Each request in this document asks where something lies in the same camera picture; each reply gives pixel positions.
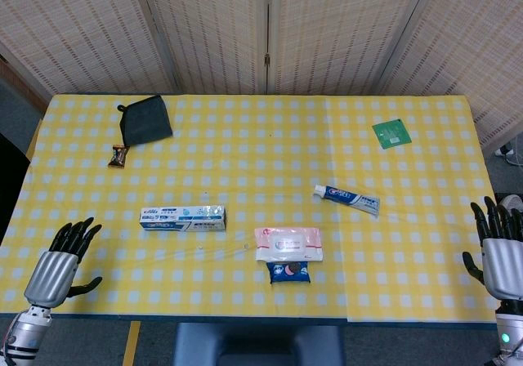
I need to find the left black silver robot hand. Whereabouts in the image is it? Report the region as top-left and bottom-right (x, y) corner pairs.
(23, 216), (103, 309)

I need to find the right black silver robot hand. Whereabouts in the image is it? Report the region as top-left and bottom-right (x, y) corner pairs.
(462, 196), (523, 301)

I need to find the boxed toothpaste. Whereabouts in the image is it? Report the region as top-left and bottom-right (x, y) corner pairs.
(138, 204), (228, 233)

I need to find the white blue toothpaste tube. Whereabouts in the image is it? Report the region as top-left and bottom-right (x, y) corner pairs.
(313, 184), (381, 216)

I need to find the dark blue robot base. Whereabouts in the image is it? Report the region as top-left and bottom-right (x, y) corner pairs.
(173, 323), (346, 366)

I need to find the small brown candy wrapper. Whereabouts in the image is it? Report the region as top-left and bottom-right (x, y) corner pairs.
(107, 144), (131, 168)

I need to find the green square card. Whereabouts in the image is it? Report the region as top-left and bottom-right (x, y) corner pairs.
(371, 118), (413, 150)

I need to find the dark grey cloth pouch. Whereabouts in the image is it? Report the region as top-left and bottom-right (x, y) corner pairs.
(116, 94), (174, 147)

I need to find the blue cookie packet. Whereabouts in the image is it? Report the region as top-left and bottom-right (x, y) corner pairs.
(265, 261), (312, 285)

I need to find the pink white wet wipes pack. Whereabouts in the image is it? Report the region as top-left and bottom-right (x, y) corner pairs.
(253, 225), (324, 262)

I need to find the yellow white checkered tablecloth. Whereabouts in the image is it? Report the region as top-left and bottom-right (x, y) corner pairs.
(0, 93), (523, 323)

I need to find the beige woven screen panel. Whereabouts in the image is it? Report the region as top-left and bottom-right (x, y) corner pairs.
(378, 0), (523, 149)
(136, 0), (271, 96)
(0, 0), (181, 96)
(266, 0), (435, 96)

